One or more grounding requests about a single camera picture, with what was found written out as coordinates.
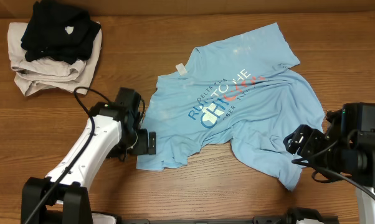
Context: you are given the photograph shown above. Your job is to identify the beige folded garment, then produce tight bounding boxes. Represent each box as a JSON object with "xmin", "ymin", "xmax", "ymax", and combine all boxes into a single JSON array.
[{"xmin": 7, "ymin": 22, "xmax": 102, "ymax": 96}]

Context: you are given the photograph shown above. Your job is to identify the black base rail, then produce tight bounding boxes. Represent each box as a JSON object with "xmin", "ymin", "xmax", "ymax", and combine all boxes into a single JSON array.
[{"xmin": 90, "ymin": 207, "xmax": 341, "ymax": 224}]

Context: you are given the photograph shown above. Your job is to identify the black folded garment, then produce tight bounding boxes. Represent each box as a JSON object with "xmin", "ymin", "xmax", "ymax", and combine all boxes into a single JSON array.
[{"xmin": 21, "ymin": 1, "xmax": 101, "ymax": 64}]

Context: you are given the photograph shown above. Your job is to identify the light blue printed t-shirt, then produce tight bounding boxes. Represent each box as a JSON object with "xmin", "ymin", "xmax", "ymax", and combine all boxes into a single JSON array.
[{"xmin": 136, "ymin": 23, "xmax": 324, "ymax": 190}]

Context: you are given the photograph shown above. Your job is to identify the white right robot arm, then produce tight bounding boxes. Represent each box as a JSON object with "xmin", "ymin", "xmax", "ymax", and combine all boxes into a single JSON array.
[{"xmin": 136, "ymin": 99, "xmax": 375, "ymax": 196}]

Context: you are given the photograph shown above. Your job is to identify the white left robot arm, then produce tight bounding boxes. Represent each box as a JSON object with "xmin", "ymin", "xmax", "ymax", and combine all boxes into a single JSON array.
[{"xmin": 21, "ymin": 88, "xmax": 156, "ymax": 224}]

